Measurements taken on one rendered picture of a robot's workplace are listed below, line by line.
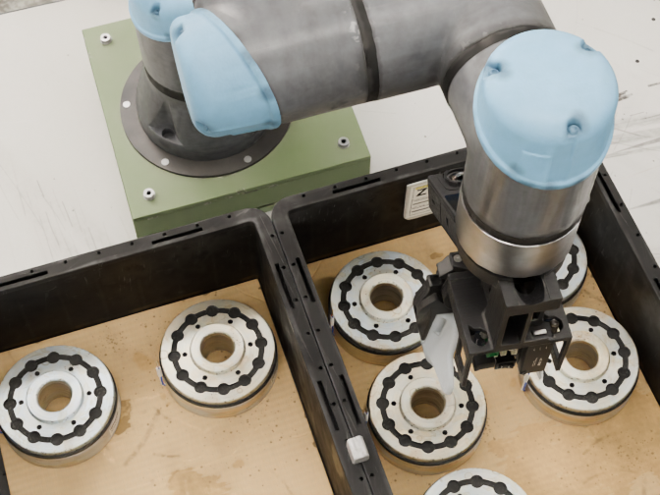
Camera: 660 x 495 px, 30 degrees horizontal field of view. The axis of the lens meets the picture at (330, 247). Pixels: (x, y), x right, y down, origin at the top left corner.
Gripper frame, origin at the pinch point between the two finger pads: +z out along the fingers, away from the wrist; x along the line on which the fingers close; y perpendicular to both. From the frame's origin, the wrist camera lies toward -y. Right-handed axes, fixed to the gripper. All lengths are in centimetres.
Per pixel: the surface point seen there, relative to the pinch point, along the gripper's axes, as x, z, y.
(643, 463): 15.0, 14.5, 7.1
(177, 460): -24.6, 14.5, -0.4
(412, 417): -4.4, 10.8, 0.9
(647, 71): 35, 27, -44
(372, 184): -4.0, 4.4, -18.9
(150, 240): -23.9, 4.4, -16.6
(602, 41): 31, 27, -49
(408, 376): -3.8, 11.3, -3.1
